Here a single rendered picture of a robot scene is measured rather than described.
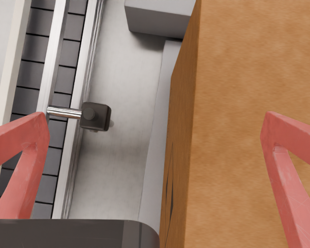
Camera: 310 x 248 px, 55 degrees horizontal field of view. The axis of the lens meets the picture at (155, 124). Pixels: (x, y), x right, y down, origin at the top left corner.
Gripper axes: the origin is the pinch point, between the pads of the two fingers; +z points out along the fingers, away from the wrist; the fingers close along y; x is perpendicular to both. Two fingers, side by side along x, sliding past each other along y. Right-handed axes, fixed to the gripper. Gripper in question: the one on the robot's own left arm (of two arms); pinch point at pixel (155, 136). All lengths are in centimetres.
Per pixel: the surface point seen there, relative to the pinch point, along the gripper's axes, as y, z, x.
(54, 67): 11.4, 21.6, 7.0
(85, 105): 7.7, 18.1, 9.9
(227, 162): -4.3, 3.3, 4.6
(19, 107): 18.9, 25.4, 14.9
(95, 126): 6.5, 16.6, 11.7
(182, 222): -1.7, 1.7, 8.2
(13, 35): 18.4, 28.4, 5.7
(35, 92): 16.7, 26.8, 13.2
